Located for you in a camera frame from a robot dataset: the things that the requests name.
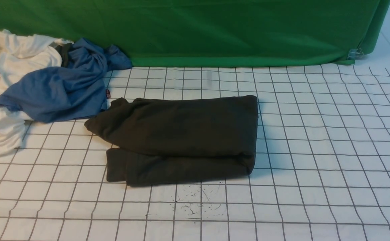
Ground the gray long-sleeved shirt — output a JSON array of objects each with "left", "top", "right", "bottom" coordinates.
[{"left": 85, "top": 95, "right": 258, "bottom": 186}]

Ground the blue t-shirt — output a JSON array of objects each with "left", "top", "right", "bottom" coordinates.
[{"left": 0, "top": 38, "right": 132, "bottom": 123}]

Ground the white t-shirt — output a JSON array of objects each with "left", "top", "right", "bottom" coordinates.
[{"left": 0, "top": 29, "right": 70, "bottom": 155}]

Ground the green backdrop cloth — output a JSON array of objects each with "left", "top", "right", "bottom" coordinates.
[{"left": 0, "top": 0, "right": 390, "bottom": 67}]

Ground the metal binder clip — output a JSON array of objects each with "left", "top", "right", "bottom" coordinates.
[{"left": 347, "top": 48, "right": 364, "bottom": 61}]

